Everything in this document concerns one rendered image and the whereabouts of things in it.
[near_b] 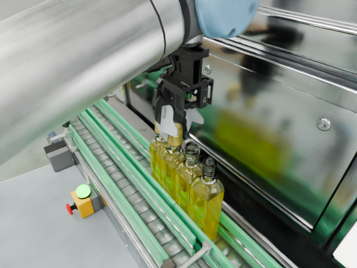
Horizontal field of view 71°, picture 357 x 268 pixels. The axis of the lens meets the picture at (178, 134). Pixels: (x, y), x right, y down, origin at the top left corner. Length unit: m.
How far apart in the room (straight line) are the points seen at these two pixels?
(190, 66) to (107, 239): 0.63
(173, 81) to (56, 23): 0.30
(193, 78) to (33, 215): 0.77
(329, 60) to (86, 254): 0.78
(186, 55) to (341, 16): 0.23
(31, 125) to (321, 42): 0.40
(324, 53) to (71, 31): 0.36
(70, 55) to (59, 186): 0.92
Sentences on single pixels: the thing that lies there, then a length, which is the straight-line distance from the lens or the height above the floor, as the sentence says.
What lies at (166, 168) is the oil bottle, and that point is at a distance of 0.62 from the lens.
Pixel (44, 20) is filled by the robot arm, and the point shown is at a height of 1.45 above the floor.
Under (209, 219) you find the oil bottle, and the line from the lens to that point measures 0.59.
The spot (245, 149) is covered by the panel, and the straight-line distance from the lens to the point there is 0.61.
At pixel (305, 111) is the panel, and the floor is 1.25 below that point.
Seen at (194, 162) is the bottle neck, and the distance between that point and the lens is 0.55.
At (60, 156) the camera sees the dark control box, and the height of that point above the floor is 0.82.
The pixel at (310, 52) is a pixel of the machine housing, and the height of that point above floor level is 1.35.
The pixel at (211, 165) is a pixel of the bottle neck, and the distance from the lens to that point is 0.52.
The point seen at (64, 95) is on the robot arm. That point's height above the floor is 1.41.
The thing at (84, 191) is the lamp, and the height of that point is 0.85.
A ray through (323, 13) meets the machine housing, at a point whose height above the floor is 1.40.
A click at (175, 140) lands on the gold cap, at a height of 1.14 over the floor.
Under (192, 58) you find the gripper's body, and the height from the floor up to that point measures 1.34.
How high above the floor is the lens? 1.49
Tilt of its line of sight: 37 degrees down
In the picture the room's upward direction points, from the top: straight up
